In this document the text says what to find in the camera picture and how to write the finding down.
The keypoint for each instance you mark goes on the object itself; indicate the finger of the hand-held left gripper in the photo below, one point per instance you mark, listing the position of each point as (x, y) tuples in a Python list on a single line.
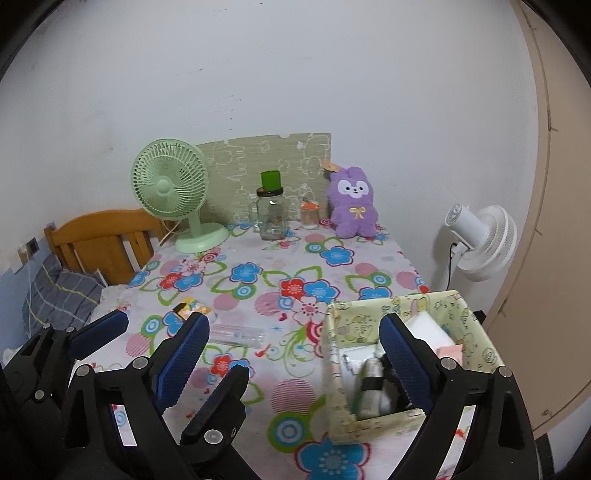
[(221, 406), (99, 330)]

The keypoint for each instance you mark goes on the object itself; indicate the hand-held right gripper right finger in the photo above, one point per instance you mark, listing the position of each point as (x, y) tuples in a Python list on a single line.
[(406, 364)]

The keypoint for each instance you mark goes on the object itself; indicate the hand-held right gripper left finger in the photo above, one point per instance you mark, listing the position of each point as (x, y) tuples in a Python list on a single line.
[(180, 364)]

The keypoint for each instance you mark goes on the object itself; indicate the green white tissue pack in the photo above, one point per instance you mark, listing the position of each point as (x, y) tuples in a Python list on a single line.
[(369, 381)]

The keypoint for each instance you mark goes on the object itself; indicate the white foam block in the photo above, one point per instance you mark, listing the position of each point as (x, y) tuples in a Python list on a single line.
[(429, 330)]

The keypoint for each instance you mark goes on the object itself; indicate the pink soft pad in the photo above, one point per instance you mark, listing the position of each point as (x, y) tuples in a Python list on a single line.
[(450, 354)]

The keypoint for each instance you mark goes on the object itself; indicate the white soft packet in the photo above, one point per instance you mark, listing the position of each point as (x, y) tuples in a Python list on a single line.
[(351, 362)]

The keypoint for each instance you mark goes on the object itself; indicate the yellow printed fabric storage box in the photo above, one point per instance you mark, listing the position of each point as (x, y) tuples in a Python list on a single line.
[(351, 323)]

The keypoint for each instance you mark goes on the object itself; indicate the grey plaid pillow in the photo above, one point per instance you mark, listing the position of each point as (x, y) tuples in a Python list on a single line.
[(64, 295)]

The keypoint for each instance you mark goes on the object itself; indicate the yellow orange snack packet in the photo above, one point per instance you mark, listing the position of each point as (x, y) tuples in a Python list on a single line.
[(191, 308)]

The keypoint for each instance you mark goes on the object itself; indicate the clear plastic tube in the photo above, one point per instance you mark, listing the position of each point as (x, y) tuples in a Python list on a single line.
[(235, 334)]

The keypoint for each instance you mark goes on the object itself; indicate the floral tablecloth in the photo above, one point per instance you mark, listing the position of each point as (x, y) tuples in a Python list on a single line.
[(258, 286)]

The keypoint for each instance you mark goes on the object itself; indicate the white standing fan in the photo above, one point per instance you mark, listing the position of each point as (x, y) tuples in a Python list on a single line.
[(466, 226)]

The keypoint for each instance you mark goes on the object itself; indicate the green desk fan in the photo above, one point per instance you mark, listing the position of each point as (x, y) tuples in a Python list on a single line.
[(159, 184)]

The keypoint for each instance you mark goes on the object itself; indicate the purple plush bunny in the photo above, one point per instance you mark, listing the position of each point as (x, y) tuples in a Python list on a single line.
[(353, 212)]

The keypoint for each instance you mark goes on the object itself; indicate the glass jar with green lid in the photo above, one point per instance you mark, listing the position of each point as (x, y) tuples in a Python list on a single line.
[(272, 217)]

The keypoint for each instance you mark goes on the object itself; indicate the small jar with orange lid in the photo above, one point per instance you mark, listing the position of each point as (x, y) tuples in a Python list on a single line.
[(310, 219)]

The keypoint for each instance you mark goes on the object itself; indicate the beige door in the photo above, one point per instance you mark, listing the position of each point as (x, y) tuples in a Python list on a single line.
[(554, 230)]

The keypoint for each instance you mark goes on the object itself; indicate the green patterned board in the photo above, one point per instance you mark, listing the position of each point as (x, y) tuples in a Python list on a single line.
[(240, 157)]

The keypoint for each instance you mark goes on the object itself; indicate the wall socket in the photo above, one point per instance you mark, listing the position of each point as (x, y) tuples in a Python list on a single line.
[(32, 247)]

